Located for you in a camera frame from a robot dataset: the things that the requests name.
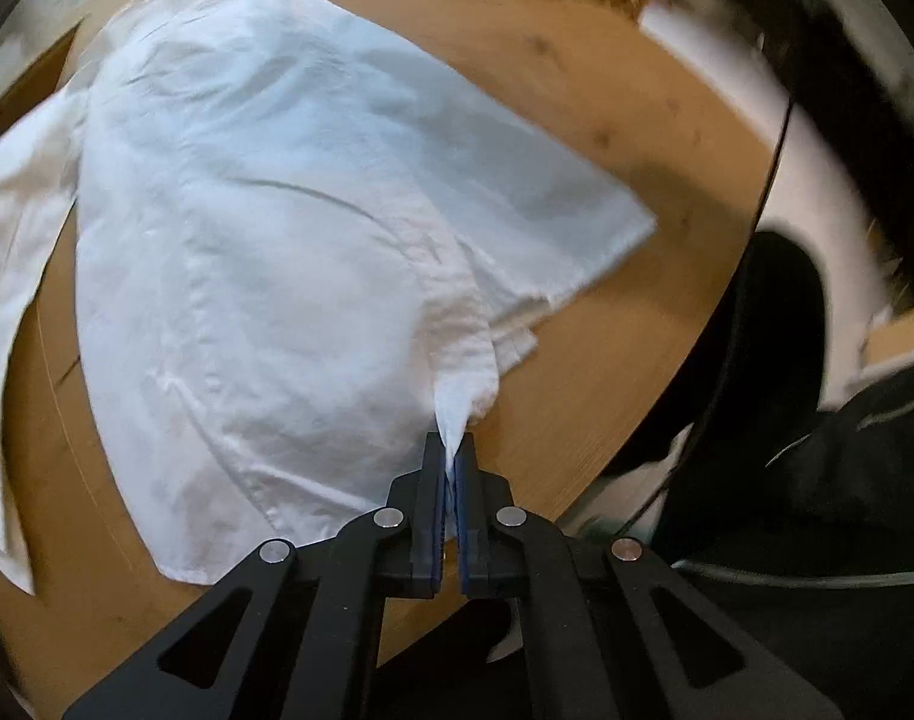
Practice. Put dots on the person's black jacket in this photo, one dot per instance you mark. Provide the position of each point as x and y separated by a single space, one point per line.
839 540

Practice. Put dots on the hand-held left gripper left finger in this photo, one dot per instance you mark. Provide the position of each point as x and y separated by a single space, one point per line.
436 495

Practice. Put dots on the white button-up shirt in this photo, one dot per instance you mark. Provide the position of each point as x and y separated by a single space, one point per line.
277 240

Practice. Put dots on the person's right forearm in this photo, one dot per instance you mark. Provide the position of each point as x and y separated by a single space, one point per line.
877 90

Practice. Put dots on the person's right leg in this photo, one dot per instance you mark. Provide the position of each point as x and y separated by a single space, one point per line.
779 330

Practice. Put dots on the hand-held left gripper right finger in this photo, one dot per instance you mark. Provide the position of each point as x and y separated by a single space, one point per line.
466 495

